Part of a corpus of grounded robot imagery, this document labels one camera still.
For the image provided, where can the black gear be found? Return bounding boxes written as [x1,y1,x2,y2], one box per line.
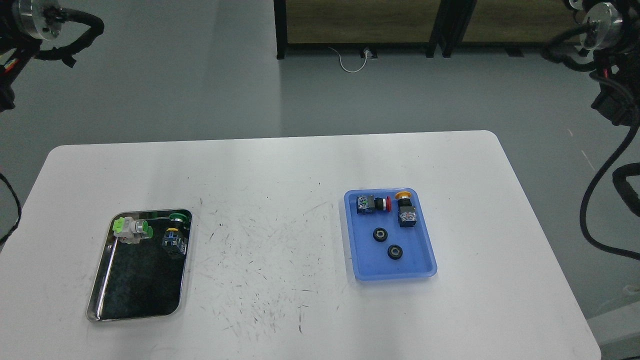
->
[372,227,389,242]
[387,244,403,260]

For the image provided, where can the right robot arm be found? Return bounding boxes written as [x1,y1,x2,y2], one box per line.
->
[540,0,640,261]

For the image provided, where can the blue plastic tray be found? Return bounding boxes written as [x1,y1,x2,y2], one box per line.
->
[343,187,438,281]

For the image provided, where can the silver metal tray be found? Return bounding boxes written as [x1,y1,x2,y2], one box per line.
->
[86,208,193,322]

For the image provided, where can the left wooden cabinet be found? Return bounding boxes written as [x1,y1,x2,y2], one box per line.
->
[273,0,448,60]

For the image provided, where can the wooden cabinet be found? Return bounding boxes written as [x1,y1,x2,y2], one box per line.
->
[273,0,448,60]
[438,0,585,58]

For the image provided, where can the right wooden cabinet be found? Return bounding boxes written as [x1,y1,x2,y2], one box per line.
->
[438,0,585,58]

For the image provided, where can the red push button switch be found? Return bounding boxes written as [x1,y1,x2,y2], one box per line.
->
[355,194,393,214]

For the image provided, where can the yellow push button switch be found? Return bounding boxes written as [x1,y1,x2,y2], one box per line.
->
[394,190,418,228]

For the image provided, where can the white cable on floor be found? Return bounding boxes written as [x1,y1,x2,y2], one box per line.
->
[327,47,373,74]

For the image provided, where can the dark green push button switch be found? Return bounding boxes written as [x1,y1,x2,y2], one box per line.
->
[161,212,189,258]

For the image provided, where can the light green push button switch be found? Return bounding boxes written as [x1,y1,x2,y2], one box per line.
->
[111,216,154,245]

